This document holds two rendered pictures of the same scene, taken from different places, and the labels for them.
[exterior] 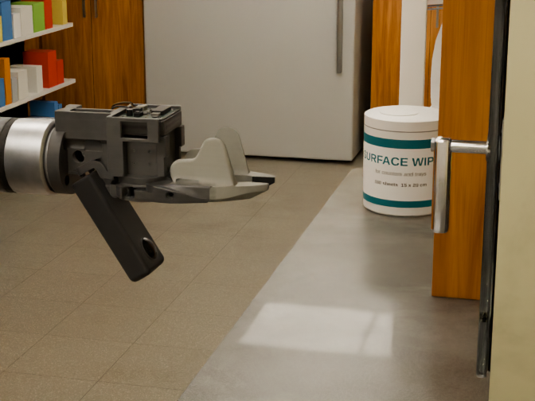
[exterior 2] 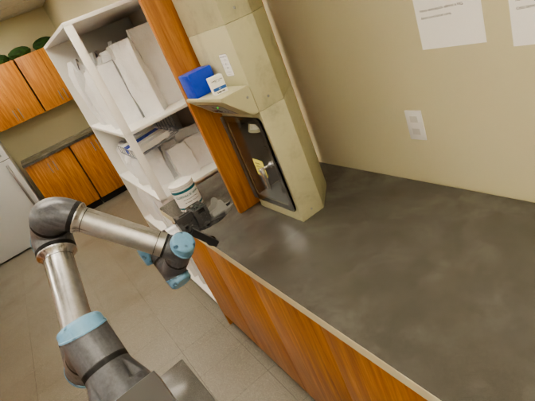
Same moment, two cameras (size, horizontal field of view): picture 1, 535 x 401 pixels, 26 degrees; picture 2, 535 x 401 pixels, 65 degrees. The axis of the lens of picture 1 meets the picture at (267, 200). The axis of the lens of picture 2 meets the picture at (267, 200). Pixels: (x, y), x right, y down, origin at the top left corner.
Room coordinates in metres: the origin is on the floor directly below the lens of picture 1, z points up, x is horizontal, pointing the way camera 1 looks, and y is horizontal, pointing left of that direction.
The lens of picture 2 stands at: (-0.13, 0.77, 1.76)
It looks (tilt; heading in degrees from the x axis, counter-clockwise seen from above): 25 degrees down; 322
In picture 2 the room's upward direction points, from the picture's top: 23 degrees counter-clockwise
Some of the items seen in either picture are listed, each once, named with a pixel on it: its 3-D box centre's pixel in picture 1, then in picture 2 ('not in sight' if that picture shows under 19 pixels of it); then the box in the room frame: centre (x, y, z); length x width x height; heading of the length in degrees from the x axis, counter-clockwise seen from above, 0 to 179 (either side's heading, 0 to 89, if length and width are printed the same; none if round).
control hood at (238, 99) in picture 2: not in sight; (220, 105); (1.13, -0.18, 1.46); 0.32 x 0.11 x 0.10; 166
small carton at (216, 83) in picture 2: not in sight; (216, 84); (1.08, -0.17, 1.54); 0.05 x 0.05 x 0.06; 62
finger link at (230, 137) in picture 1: (229, 157); (216, 204); (1.10, 0.04, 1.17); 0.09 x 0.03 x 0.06; 82
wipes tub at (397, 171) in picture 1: (405, 159); (185, 193); (1.75, -0.21, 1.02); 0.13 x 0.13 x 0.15
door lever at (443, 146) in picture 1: (459, 183); (268, 176); (1.02, -0.17, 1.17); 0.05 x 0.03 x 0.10; 76
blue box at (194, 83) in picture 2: not in sight; (198, 82); (1.23, -0.21, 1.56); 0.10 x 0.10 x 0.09; 76
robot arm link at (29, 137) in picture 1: (43, 156); (175, 235); (1.12, 0.22, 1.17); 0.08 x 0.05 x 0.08; 166
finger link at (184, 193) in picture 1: (169, 188); (213, 219); (1.06, 0.09, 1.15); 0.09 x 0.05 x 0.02; 71
